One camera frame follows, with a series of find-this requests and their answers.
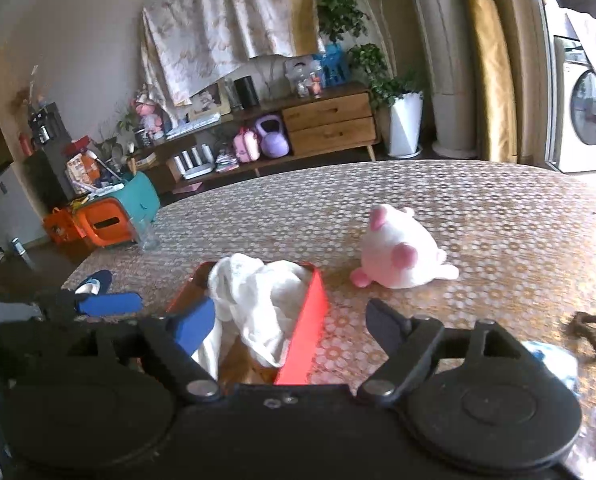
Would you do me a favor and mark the clear plastic packet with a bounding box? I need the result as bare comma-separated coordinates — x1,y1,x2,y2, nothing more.
520,340,581,396

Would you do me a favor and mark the white washing machine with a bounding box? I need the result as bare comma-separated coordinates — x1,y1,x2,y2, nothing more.
548,35,596,173

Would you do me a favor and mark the clear toy jar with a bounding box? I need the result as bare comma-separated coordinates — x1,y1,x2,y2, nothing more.
284,57,326,98

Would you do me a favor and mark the white tower air conditioner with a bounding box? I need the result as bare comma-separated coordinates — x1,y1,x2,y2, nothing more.
405,0,479,158

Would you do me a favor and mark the white planter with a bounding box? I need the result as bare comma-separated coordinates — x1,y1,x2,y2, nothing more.
388,91,424,158

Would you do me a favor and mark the white keyboard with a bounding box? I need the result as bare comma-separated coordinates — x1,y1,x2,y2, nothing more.
165,114,221,140

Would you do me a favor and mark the wooden tv cabinet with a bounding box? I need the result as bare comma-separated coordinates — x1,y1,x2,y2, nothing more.
128,82,383,196

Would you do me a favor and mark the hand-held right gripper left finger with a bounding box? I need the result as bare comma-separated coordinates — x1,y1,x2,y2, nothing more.
93,298,225,403

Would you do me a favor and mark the pink toy case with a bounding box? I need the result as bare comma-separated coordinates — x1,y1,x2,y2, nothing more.
233,127,260,163

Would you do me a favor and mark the black cylinder speaker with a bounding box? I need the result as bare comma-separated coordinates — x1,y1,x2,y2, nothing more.
234,76,260,110

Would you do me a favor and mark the orange bag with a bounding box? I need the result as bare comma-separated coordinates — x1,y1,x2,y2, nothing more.
43,206,84,246

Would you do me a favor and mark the dark blue dish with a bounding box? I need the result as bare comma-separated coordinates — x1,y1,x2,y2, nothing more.
74,270,114,295

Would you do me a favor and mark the white cloth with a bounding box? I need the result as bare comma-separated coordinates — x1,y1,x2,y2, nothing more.
192,253,311,380

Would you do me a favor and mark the green potted plant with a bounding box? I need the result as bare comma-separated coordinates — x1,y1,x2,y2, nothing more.
315,0,429,108

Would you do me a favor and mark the pink doll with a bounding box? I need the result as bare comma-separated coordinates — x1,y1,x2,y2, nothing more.
135,97,165,141

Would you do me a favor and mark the patterned cream cover cloth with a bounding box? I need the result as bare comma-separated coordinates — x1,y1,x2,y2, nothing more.
140,0,319,116

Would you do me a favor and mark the red metal tin box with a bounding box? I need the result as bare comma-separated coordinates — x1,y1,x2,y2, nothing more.
165,260,330,387

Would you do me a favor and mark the photo frame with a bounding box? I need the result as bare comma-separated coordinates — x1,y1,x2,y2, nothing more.
188,82,231,121

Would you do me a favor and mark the black water dispenser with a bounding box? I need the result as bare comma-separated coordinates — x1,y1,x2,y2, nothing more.
25,102,76,211

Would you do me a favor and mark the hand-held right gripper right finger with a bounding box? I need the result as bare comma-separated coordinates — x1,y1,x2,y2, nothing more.
357,298,521,406

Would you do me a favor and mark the pink and white plush toy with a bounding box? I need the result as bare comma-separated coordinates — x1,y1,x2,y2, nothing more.
349,204,460,290

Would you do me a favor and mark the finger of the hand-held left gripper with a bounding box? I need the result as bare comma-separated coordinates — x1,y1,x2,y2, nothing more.
37,287,144,322

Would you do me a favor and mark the pale cloth on washing machine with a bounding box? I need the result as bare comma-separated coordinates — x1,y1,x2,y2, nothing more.
543,0,596,61

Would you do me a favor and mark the brown hair tie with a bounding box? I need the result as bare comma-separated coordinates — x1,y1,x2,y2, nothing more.
564,311,596,360

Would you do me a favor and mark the purple kettlebell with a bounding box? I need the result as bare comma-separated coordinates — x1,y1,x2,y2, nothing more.
254,115,290,158

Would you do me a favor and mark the clear drinking glass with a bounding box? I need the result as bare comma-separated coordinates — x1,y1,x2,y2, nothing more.
137,222,161,252

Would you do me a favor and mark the blue toy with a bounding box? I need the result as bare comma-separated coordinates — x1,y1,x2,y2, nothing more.
323,44,351,86

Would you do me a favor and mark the teal storage box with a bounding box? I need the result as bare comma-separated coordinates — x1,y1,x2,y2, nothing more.
85,172,161,241

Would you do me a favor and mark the yellow curtain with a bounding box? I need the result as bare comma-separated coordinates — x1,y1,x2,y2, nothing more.
460,0,519,163

